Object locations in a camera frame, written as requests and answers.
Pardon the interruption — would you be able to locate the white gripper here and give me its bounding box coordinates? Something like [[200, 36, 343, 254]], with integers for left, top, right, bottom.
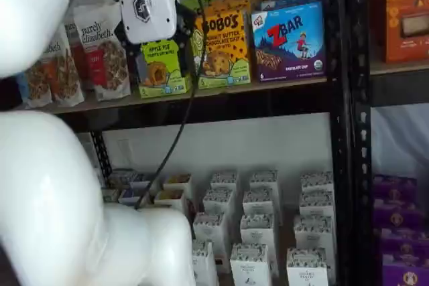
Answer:
[[113, 0, 199, 78]]

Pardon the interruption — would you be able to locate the green Bobo's apple pie box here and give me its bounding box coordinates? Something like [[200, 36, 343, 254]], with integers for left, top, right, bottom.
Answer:
[[135, 38, 192, 100], [182, 0, 216, 12]]

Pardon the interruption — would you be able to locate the wooden shelf board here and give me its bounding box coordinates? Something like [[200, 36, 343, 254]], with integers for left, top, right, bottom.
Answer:
[[370, 60, 429, 76], [19, 76, 328, 115]]

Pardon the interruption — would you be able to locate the black metal shelf rack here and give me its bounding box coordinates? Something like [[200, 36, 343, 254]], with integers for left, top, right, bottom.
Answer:
[[350, 0, 429, 286], [0, 0, 353, 286]]

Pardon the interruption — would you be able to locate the blue ZBar snack box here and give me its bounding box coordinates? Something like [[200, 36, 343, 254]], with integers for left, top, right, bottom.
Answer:
[[250, 0, 326, 83]]

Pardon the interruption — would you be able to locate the blue label oatmeal box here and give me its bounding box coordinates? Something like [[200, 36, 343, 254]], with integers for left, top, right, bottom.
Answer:
[[117, 188, 144, 206], [129, 172, 152, 190]]

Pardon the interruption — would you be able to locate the yellow label oatmeal box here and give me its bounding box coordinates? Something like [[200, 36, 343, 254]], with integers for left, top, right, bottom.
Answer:
[[162, 173, 194, 200], [153, 188, 186, 213]]

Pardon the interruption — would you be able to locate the green label oatmeal box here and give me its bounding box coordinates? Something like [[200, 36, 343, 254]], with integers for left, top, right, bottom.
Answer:
[[106, 168, 135, 188], [99, 187, 121, 204]]

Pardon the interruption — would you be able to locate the brown shelf board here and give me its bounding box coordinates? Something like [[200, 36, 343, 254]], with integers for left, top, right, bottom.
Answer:
[[100, 165, 336, 286]]

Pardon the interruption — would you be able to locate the orange cardboard box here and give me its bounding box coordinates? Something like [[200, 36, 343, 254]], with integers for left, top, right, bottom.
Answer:
[[385, 0, 429, 65]]

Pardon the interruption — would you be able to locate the purple snack box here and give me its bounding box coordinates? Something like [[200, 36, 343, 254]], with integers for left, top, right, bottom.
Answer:
[[380, 227, 429, 262], [373, 198, 424, 232], [381, 257, 429, 286], [373, 173, 419, 202]]

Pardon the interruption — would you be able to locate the red label granola bag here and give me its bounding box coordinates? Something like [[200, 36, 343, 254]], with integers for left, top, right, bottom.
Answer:
[[73, 3, 132, 102], [63, 14, 88, 92]]

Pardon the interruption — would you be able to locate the orange label granola bag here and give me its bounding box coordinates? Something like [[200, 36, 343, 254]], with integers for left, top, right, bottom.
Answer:
[[39, 26, 85, 106]]

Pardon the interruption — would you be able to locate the white granola bag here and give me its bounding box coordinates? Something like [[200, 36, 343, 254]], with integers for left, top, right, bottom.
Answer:
[[15, 60, 54, 110]]

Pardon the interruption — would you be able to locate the white patterned carton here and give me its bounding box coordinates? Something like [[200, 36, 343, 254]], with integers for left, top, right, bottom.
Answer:
[[210, 171, 239, 200], [202, 188, 235, 220], [193, 212, 226, 260], [286, 247, 330, 286], [229, 242, 271, 286], [242, 188, 275, 220], [298, 191, 335, 220], [294, 214, 335, 253], [190, 239, 219, 286], [249, 170, 280, 196], [300, 171, 335, 196], [239, 212, 275, 250]]

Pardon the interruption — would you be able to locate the white plastic sheet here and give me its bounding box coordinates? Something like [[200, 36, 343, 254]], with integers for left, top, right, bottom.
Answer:
[[371, 104, 429, 180]]

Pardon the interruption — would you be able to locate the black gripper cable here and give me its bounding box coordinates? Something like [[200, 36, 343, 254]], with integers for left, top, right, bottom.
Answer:
[[112, 0, 206, 210]]

